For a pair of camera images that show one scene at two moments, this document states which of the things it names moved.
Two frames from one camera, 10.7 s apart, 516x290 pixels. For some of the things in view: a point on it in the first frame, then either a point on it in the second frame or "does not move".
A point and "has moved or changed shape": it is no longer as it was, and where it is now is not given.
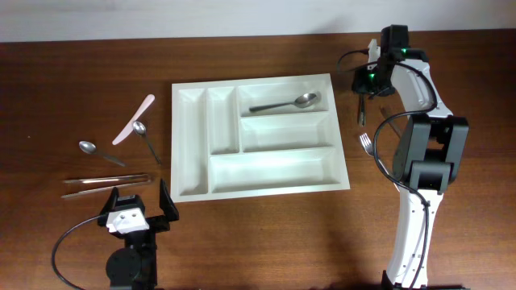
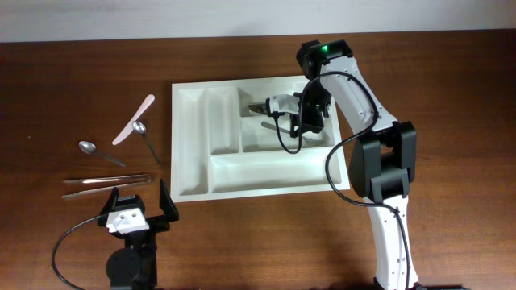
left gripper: x=161 y=223 does not move
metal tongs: x=122 y=180 does not move
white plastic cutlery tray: x=221 y=147 does not move
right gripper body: x=370 y=82 to x=314 y=99
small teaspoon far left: x=90 y=148 does not move
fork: x=386 y=113 has moved or changed shape
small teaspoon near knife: x=139 y=128 does not move
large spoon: x=362 y=109 has moved or changed shape
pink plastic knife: x=129 y=128 does not move
